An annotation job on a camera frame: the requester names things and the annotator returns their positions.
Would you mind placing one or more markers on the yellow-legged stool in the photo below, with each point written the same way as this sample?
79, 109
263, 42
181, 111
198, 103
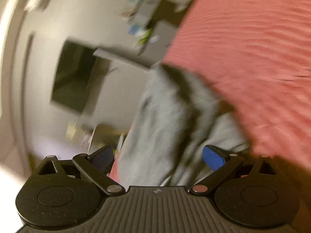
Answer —
102, 132

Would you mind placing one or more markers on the red ribbed bed sheet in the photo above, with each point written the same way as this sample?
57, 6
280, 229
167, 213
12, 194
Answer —
255, 53

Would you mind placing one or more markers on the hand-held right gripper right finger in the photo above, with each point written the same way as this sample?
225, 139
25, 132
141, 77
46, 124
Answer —
213, 158

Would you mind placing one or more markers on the white plastic bottle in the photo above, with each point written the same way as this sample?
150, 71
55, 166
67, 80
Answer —
134, 29

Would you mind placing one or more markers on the grey pants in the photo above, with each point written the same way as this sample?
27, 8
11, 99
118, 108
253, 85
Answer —
158, 126

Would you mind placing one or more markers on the grey dresser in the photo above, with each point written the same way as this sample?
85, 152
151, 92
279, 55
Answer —
150, 17

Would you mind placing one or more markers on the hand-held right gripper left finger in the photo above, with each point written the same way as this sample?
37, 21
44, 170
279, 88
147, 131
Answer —
105, 159

